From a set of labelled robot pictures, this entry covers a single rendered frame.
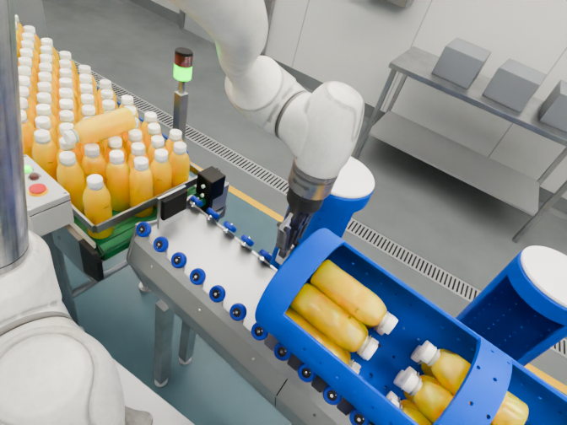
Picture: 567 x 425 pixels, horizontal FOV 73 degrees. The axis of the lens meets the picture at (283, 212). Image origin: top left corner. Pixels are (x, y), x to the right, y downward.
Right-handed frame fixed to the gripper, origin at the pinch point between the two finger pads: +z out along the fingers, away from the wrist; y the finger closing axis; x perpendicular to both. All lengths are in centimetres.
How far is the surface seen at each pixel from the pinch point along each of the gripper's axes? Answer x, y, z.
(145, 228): -39.7, 8.3, 18.7
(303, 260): 6.2, 3.8, -6.1
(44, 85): -102, 0, 6
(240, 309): -2.9, 8.2, 18.5
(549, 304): 65, -63, 15
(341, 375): 25.7, 12.1, 5.1
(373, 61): -119, -327, 58
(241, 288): -8.7, 0.0, 23.3
